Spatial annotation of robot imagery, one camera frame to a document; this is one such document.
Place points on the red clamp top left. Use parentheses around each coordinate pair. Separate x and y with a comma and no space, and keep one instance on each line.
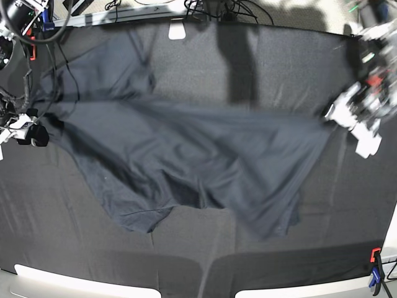
(32,52)

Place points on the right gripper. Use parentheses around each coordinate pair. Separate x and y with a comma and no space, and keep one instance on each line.
(25,128)

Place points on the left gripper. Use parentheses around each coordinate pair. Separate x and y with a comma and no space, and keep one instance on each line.
(360,109)

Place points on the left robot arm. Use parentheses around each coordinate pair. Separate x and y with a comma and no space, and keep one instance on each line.
(375,33)

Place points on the black table cloth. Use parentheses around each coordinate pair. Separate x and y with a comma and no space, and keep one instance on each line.
(51,220)

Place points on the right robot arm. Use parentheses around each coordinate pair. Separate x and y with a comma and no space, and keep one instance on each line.
(24,16)

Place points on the blue orange clamp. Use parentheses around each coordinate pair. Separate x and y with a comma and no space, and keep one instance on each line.
(378,275)

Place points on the white tab on cloth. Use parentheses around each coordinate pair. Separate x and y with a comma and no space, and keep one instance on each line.
(176,30)

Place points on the dark blue t-shirt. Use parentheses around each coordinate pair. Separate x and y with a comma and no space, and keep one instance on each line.
(143,155)

